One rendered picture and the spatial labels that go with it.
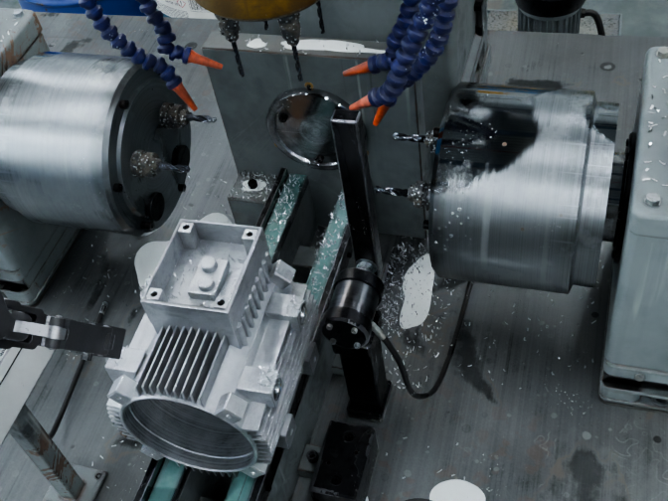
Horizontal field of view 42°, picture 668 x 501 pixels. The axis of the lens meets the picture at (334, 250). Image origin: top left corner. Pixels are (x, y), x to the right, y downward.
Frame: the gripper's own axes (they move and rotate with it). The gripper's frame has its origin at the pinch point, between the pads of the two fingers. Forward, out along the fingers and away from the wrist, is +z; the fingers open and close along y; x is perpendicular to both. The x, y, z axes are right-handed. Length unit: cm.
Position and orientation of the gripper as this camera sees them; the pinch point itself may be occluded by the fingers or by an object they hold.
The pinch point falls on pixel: (78, 336)
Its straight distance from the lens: 87.6
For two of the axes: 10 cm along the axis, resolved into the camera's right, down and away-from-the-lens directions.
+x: -1.7, 9.8, -1.4
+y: -9.5, -1.3, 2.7
